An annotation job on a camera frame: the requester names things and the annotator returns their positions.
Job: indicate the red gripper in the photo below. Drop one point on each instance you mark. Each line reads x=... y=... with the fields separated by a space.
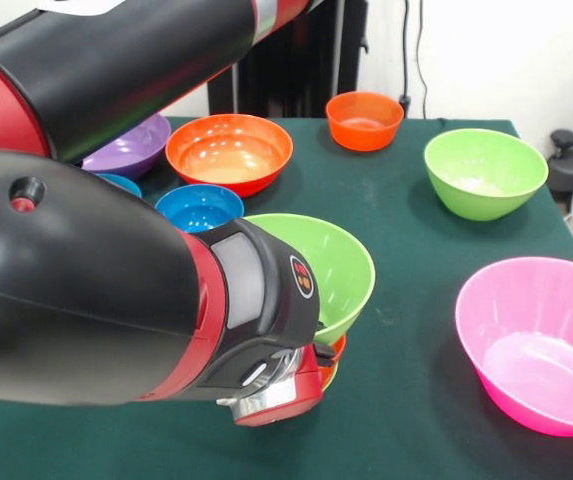
x=301 y=395

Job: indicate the small translucent orange bowl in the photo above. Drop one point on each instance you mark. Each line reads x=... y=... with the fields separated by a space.
x=366 y=125
x=337 y=352

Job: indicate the large green bowl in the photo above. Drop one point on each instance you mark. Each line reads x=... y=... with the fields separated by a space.
x=486 y=170
x=336 y=275

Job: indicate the small dark blue bowl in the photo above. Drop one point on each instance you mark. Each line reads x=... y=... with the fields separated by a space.
x=198 y=212

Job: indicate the large orange bowl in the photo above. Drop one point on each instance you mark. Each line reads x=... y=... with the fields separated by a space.
x=228 y=155

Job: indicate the purple bowl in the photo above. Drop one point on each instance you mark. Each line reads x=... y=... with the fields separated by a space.
x=136 y=150

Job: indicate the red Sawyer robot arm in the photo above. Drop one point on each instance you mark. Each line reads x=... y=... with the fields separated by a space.
x=91 y=275

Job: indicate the dark green table cloth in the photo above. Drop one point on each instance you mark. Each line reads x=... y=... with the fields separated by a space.
x=391 y=225

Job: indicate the large pink bowl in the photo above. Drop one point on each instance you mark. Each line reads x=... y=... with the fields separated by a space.
x=531 y=340

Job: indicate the light blue translucent bowl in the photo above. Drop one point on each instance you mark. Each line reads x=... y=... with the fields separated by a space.
x=123 y=184

